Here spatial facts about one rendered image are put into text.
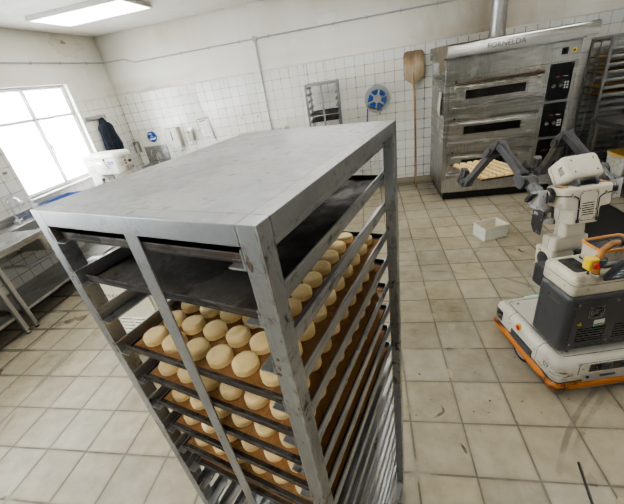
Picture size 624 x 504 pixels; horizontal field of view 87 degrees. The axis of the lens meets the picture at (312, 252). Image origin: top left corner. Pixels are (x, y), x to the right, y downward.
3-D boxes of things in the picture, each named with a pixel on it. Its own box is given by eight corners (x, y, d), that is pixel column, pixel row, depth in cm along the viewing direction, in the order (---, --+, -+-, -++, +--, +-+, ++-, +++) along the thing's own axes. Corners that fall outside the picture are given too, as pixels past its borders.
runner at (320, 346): (380, 234, 102) (379, 225, 101) (389, 235, 101) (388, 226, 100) (272, 408, 54) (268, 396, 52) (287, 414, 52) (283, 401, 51)
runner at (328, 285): (378, 207, 98) (378, 197, 97) (387, 207, 97) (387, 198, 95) (260, 370, 49) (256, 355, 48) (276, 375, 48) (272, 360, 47)
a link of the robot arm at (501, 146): (493, 135, 224) (506, 135, 225) (483, 152, 235) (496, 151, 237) (526, 182, 200) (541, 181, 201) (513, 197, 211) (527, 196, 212)
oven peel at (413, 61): (406, 188, 563) (403, 51, 490) (406, 188, 567) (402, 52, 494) (424, 186, 557) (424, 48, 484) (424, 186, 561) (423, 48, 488)
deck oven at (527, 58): (441, 206, 476) (448, 44, 381) (427, 181, 580) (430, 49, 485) (562, 196, 446) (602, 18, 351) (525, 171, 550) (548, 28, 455)
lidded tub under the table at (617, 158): (600, 168, 454) (605, 149, 441) (640, 165, 443) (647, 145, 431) (617, 177, 421) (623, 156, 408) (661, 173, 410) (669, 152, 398)
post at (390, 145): (398, 477, 166) (384, 120, 85) (404, 479, 164) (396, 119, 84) (397, 483, 163) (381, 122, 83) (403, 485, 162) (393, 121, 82)
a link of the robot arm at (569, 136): (557, 127, 225) (573, 122, 223) (550, 142, 236) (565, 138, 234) (594, 172, 200) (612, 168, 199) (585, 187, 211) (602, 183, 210)
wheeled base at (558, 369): (656, 380, 198) (670, 350, 187) (550, 396, 200) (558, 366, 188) (571, 311, 258) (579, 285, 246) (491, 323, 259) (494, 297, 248)
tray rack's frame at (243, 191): (317, 452, 190) (241, 132, 106) (407, 489, 168) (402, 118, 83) (255, 594, 142) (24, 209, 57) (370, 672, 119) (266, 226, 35)
